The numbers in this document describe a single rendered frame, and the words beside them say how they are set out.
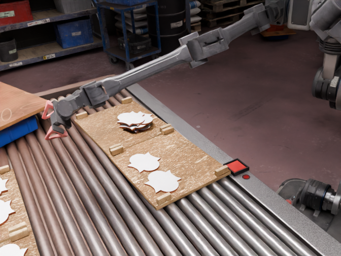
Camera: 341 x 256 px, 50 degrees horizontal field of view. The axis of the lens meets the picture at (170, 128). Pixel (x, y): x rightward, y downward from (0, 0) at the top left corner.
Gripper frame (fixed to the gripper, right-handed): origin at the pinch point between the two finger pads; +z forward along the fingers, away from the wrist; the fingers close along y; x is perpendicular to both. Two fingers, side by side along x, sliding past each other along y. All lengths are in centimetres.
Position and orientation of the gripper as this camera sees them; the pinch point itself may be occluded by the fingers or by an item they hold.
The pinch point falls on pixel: (45, 127)
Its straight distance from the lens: 140.7
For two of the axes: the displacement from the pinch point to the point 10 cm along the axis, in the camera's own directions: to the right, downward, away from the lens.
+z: -7.6, 5.5, 3.6
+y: 3.0, 7.8, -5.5
